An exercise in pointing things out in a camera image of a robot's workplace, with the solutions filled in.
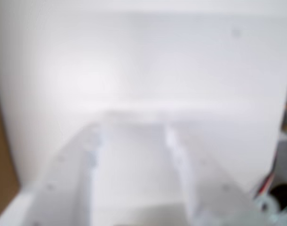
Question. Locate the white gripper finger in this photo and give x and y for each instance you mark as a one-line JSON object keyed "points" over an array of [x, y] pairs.
{"points": [[63, 188], [209, 193]]}

